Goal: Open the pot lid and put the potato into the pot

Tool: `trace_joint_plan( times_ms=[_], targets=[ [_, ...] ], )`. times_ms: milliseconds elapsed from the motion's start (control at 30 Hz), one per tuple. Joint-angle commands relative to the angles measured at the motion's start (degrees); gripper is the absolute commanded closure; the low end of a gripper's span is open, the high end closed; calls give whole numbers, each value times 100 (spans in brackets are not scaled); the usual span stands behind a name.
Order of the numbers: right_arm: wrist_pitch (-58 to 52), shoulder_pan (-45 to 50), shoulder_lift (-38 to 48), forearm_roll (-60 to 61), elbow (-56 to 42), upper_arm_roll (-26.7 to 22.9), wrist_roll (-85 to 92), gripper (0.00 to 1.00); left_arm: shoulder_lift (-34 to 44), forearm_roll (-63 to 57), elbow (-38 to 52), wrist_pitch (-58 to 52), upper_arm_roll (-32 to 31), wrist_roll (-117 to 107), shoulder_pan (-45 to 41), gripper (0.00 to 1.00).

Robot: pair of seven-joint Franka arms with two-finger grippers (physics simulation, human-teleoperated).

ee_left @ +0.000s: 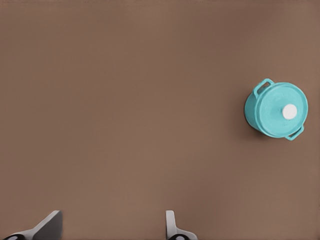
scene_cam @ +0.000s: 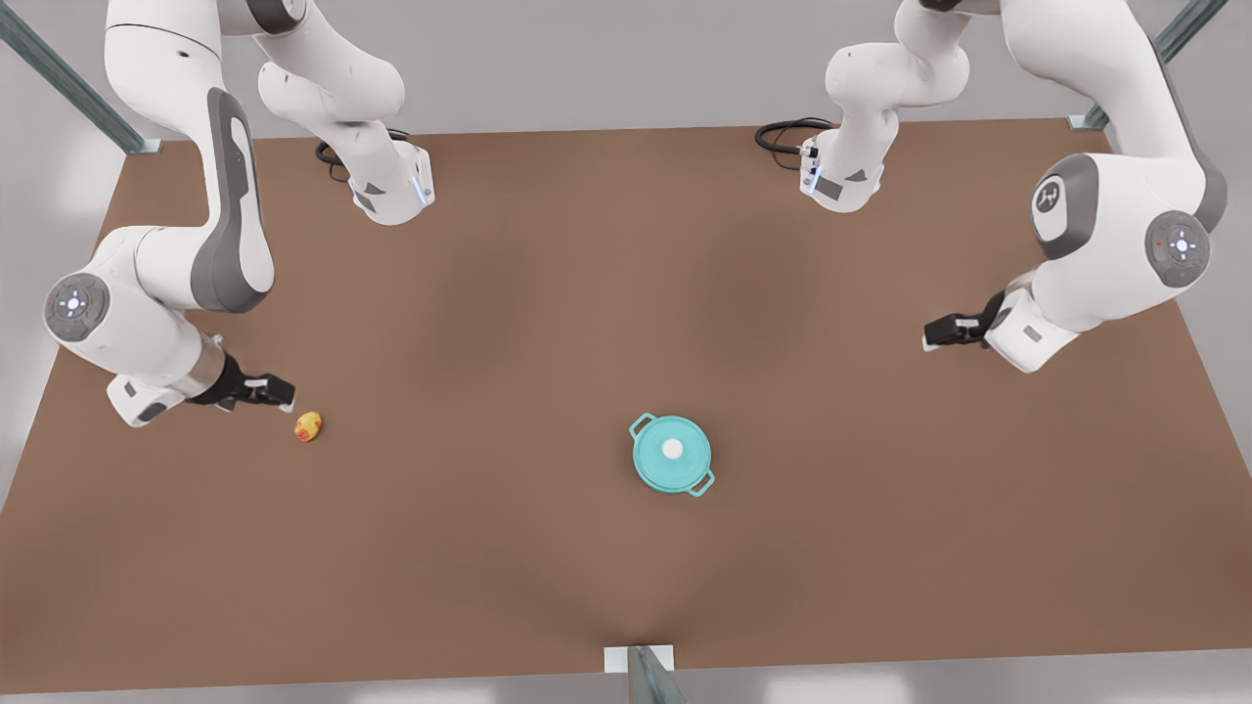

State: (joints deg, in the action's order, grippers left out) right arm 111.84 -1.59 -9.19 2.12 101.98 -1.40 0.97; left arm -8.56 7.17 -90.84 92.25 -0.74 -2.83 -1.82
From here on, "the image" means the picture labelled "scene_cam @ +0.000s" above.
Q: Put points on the yellow red potato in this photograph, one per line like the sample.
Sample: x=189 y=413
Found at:
x=308 y=425

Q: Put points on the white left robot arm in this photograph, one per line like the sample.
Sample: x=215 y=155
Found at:
x=1105 y=235

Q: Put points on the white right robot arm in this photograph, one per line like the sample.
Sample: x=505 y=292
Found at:
x=233 y=196

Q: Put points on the teal pot lid white knob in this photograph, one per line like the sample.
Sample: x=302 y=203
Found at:
x=671 y=452

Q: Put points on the silver frame post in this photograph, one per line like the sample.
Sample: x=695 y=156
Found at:
x=646 y=675
x=1154 y=54
x=68 y=83

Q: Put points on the teal pot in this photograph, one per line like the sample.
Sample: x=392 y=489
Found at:
x=700 y=478

